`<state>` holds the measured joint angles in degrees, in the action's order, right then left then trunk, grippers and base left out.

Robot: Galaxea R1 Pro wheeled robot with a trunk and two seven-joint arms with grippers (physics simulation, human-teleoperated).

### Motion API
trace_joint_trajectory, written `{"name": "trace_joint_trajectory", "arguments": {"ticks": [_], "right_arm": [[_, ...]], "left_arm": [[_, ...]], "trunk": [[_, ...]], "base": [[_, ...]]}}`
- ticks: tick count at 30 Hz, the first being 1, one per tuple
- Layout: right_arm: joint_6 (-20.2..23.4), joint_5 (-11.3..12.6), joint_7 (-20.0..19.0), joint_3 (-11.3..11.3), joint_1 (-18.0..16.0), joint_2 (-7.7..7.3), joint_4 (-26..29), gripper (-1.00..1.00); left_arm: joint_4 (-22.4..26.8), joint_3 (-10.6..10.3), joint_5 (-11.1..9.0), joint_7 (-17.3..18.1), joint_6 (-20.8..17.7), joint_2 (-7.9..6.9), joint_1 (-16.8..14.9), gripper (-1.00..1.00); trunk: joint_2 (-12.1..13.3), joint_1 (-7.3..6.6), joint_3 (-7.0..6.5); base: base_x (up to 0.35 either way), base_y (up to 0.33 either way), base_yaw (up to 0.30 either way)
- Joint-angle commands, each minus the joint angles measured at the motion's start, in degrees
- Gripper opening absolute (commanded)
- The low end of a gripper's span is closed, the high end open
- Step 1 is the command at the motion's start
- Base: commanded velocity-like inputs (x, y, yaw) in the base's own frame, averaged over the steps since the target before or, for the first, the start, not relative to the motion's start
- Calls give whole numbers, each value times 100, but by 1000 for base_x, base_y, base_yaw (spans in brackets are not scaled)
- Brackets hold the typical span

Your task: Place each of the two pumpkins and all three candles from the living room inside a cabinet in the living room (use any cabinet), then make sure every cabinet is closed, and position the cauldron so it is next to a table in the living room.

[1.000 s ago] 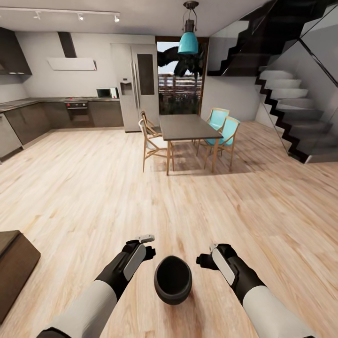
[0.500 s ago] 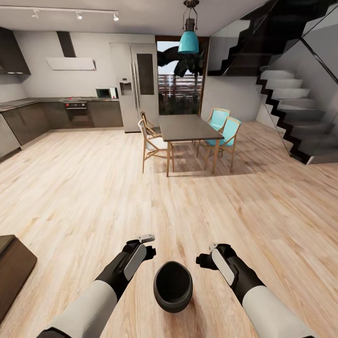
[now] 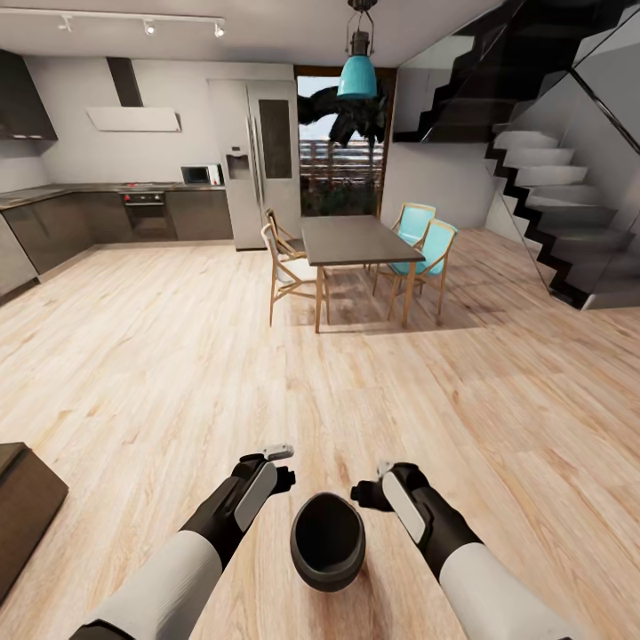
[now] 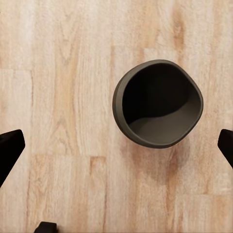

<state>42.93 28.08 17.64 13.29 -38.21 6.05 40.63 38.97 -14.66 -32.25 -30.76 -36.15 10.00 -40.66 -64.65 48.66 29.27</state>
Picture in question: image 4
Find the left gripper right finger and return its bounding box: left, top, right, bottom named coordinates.
left=217, top=129, right=233, bottom=168

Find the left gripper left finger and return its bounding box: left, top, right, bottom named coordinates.
left=0, top=129, right=25, bottom=187

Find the cauldron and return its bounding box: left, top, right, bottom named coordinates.
left=112, top=59, right=204, bottom=149

